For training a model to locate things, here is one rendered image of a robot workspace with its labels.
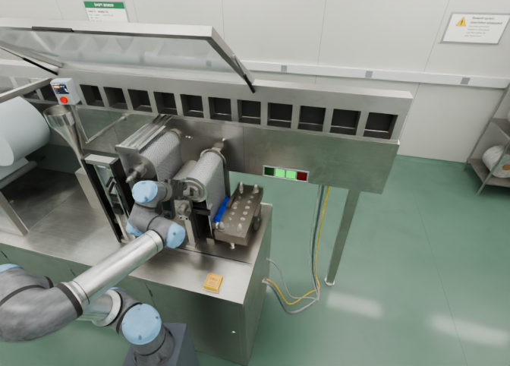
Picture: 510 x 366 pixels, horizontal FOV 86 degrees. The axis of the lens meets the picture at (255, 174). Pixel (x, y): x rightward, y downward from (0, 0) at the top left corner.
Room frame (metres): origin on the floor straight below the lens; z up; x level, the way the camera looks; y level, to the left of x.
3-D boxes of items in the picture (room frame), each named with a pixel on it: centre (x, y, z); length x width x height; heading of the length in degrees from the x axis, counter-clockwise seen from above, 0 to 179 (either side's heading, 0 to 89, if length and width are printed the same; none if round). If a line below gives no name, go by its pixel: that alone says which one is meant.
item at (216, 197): (1.09, 0.20, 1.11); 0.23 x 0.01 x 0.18; 165
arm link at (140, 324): (0.46, 0.40, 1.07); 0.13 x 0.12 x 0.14; 60
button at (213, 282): (0.72, 0.20, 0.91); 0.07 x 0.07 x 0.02; 75
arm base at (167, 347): (0.45, 0.39, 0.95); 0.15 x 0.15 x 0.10
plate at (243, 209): (1.10, 0.08, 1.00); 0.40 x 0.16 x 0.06; 165
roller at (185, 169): (1.14, 0.38, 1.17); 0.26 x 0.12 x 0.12; 165
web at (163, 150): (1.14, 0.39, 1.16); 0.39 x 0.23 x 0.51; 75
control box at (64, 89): (1.16, 0.82, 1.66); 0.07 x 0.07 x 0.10; 0
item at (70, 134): (1.28, 0.96, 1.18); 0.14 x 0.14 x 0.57
